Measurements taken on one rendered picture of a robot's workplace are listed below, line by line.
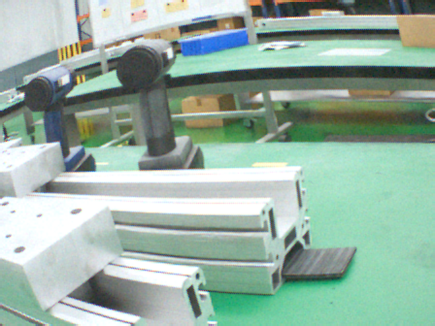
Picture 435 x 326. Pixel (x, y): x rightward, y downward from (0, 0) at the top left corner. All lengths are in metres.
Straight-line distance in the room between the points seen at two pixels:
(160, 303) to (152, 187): 0.23
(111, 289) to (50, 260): 0.07
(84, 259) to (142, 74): 0.35
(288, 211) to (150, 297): 0.19
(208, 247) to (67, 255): 0.16
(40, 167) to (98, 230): 0.30
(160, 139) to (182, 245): 0.26
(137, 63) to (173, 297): 0.38
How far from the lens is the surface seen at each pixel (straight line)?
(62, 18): 9.25
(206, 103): 4.65
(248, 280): 0.48
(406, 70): 1.68
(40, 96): 0.82
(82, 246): 0.37
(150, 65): 0.67
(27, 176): 0.66
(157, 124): 0.71
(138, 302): 0.38
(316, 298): 0.46
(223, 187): 0.53
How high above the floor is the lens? 1.03
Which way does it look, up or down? 16 degrees down
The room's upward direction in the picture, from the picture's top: 12 degrees counter-clockwise
